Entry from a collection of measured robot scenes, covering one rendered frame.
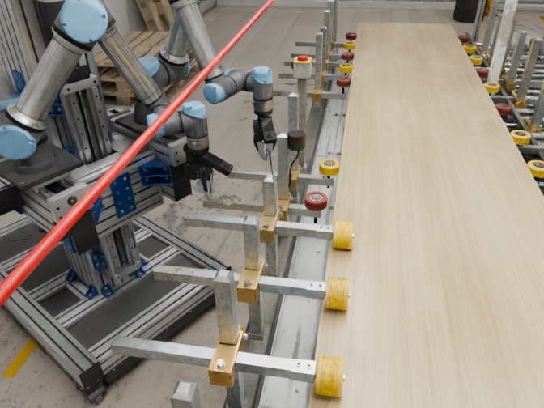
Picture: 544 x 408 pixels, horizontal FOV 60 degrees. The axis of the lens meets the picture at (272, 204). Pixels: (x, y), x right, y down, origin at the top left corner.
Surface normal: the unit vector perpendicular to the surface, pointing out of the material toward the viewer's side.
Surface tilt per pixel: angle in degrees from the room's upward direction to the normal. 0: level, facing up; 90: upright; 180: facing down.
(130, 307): 0
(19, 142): 96
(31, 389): 0
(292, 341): 0
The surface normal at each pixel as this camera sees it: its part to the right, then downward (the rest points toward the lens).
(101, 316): -0.02, -0.83
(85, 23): 0.37, 0.42
